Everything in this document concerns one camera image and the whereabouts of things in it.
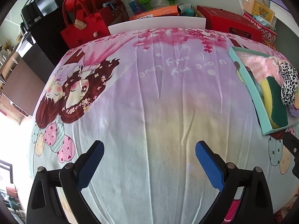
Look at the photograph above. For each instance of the wet wipes pack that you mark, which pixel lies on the wet wipes pack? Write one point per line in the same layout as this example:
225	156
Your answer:
262	21

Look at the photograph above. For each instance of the pink floral scrunchie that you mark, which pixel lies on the pink floral scrunchie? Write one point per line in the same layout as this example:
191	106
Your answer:
273	64

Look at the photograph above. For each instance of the leopard print scrunchie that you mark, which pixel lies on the leopard print scrunchie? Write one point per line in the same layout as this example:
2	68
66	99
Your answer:
290	84

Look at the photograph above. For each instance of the cartoon print bed sheet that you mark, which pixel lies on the cartoon print bed sheet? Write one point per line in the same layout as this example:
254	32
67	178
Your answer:
150	96

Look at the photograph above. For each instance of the white shelf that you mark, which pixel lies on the white shelf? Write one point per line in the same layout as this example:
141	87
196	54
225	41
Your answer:
283	15

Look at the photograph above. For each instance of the red white patterned box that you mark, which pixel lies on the red white patterned box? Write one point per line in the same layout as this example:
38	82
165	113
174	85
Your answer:
268	35

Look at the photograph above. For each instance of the teal rimmed white tray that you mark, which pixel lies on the teal rimmed white tray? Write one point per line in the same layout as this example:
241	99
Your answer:
264	122

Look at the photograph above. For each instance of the teal plastic toy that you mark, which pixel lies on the teal plastic toy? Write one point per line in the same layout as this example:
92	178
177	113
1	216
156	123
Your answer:
188	12

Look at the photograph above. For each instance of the red felt handbag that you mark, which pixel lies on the red felt handbag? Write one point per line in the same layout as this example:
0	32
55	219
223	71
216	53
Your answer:
87	26

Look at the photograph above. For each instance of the black cabinet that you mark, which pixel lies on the black cabinet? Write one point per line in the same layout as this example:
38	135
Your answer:
42	46

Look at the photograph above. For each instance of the blue face mask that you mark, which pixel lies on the blue face mask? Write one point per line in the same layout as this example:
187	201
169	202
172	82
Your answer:
259	89

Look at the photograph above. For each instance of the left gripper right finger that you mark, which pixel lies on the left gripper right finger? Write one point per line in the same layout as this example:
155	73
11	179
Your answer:
243	197

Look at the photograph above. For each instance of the white foam board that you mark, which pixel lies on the white foam board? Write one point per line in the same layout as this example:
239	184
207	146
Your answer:
158	22

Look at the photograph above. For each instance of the pink white fuzzy cloth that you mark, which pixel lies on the pink white fuzzy cloth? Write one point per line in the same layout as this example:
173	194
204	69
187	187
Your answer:
257	65

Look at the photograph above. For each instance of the blue water bottle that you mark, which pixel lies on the blue water bottle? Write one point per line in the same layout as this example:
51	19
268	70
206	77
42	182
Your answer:
134	7

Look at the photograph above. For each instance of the yellow beige small bag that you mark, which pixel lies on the yellow beige small bag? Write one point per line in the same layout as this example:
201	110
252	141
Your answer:
259	7

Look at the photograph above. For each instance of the purple cartoon tissue pack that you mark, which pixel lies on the purple cartoon tissue pack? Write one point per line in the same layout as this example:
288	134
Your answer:
293	110

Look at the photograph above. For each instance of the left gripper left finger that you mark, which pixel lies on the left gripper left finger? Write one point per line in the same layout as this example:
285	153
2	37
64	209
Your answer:
44	205

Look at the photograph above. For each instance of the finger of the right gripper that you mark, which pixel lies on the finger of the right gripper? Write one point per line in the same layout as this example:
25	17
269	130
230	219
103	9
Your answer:
290	142

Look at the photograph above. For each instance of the red gift box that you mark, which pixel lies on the red gift box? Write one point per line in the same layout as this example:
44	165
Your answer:
228	22

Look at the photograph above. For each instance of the red paper gift bag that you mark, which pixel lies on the red paper gift bag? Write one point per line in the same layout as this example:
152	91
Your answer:
102	0

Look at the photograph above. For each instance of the orange cardboard box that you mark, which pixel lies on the orange cardboard box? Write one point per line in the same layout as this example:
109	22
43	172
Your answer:
172	10

